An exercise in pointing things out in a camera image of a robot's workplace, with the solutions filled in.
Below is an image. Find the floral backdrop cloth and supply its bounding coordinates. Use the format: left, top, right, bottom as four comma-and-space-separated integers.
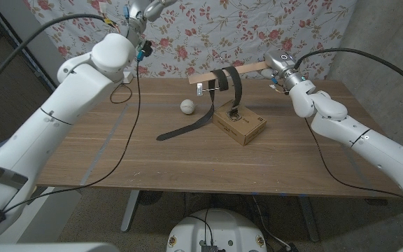
24, 0, 358, 81

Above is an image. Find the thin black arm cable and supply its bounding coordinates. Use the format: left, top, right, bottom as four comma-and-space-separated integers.
1, 59, 143, 215
303, 117, 403, 208

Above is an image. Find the white robot torso dome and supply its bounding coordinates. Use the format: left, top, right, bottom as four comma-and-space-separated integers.
166, 208, 268, 252

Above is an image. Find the grey table leg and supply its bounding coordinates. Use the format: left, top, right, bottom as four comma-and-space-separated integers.
297, 195, 320, 243
120, 190, 142, 232

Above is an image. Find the black round object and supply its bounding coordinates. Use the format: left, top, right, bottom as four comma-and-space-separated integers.
138, 190, 164, 206

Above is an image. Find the white baseball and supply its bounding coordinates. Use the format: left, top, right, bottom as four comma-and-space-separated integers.
180, 99, 197, 116

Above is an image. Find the wooden bar with metal clips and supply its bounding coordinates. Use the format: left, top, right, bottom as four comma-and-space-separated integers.
188, 61, 271, 97

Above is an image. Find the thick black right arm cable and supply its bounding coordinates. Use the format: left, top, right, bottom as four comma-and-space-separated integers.
293, 48, 403, 94

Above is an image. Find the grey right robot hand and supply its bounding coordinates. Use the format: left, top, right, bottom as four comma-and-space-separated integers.
260, 49, 306, 90

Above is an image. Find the dark leather belt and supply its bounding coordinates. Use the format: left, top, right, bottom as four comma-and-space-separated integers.
155, 65, 243, 142

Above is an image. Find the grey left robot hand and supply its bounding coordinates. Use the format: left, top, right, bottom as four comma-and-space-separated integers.
127, 0, 178, 35

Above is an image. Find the white robot shoulder housing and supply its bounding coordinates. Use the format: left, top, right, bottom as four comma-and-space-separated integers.
0, 242, 120, 252

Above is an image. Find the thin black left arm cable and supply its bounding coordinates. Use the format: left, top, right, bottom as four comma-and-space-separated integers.
1, 59, 143, 215

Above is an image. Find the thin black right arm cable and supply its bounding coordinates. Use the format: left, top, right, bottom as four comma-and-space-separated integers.
303, 117, 403, 208

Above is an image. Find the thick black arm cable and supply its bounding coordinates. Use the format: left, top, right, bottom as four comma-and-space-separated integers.
293, 48, 403, 94
0, 13, 118, 101

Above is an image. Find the white floor cable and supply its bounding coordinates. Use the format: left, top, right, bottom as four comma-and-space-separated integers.
251, 195, 292, 250

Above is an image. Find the brown cardboard box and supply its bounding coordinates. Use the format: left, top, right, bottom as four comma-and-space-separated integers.
211, 100, 267, 146

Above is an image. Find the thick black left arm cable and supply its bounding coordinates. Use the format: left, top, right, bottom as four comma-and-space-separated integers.
0, 13, 118, 101

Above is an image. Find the black power strip cable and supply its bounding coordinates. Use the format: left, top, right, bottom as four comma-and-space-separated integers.
108, 82, 134, 105

